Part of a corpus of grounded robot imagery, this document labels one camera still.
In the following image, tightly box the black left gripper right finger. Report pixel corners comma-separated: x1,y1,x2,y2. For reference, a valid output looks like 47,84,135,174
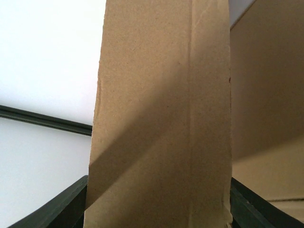
230,178,304,228

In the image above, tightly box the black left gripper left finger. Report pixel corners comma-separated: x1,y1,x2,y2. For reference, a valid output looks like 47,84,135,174
10,175,88,228

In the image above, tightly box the large cardboard box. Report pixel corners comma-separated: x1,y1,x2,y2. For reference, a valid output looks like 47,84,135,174
84,0,232,228

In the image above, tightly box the top left stacked cardboard box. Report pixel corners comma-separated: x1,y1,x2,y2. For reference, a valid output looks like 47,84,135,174
230,0,304,220

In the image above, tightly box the black left frame post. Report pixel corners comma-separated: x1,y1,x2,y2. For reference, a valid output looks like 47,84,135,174
0,105,92,136

